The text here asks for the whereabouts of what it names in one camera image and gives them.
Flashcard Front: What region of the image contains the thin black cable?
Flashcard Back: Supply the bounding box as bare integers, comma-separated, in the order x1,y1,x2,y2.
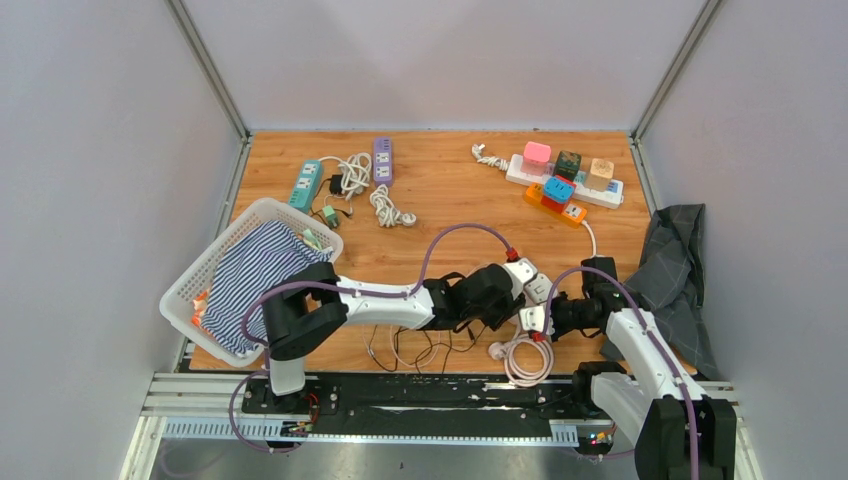
367,321,492,374

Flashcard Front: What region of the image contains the white cable with plug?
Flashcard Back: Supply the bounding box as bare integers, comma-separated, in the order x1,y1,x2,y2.
368,184,419,229

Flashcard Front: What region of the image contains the green cube adapter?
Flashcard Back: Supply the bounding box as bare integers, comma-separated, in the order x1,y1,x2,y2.
321,205,340,229

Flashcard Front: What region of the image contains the white power strip cable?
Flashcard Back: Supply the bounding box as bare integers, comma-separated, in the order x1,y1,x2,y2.
319,150,374,200

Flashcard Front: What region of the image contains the purple power strip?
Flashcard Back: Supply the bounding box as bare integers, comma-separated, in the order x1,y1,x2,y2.
372,136,394,188

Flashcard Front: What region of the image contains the black power adapter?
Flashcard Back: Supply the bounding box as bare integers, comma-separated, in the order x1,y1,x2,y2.
309,174,354,229

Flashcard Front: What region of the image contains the teal power strip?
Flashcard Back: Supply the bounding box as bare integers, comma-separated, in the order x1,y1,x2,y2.
288,160,323,213

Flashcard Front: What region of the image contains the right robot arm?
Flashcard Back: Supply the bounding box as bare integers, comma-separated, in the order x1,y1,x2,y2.
543,257,737,479

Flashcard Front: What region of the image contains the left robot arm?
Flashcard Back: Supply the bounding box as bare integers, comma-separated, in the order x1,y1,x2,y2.
256,259,537,413

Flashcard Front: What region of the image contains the red cube socket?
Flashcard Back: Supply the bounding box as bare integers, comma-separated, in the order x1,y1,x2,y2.
540,175,576,213

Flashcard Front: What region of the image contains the blue cube socket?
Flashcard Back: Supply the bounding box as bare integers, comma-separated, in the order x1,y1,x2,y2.
543,176,576,205

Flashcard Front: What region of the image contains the beige cube socket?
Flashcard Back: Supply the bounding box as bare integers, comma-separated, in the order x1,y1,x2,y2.
584,158,615,191

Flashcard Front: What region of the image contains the pink cube socket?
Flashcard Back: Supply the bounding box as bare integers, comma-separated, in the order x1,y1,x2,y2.
520,141,552,176

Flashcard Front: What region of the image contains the dark green cube socket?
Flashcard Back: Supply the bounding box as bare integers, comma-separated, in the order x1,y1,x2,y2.
553,150,582,182

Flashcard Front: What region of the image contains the orange power strip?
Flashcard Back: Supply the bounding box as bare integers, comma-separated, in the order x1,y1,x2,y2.
523,184,587,228

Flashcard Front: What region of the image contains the dark grey cloth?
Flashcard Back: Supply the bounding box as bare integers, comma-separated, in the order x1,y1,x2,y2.
625,204,719,380

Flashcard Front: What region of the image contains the white long power strip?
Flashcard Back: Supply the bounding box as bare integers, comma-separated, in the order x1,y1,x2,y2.
505,154,624,209

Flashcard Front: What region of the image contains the striped blue white cloth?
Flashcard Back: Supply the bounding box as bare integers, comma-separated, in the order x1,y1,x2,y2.
200,221,333,357

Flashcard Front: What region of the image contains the white plastic basket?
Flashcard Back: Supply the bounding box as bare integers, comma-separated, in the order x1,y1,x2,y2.
159,198,344,368

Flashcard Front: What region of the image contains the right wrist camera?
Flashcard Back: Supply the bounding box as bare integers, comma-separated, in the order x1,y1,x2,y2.
519,305,553,335

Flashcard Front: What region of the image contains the pink usb cable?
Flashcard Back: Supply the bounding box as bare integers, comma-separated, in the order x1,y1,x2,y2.
360,324,465,372

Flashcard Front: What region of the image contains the small white knotted cable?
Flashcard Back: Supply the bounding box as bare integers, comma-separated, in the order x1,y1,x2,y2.
470,143,510,172

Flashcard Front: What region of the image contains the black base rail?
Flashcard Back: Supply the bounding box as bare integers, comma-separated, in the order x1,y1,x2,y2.
236,373,613,440

